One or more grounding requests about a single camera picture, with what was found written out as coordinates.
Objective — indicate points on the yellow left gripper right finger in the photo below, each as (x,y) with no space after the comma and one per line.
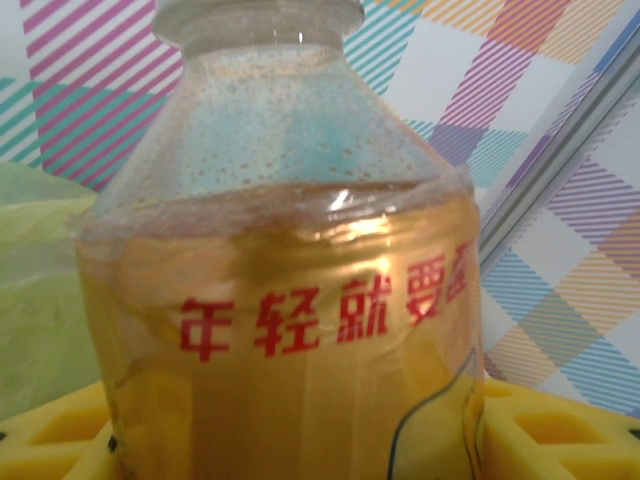
(565,440)

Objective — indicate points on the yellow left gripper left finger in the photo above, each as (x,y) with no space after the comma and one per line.
(45,445)

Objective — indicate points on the gold red label bottle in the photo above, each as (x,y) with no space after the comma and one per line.
(280,250)

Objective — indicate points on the green plastic bin liner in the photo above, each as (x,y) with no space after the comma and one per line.
(35,275)

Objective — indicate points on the aluminium frame post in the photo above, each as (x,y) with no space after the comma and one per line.
(550,170)

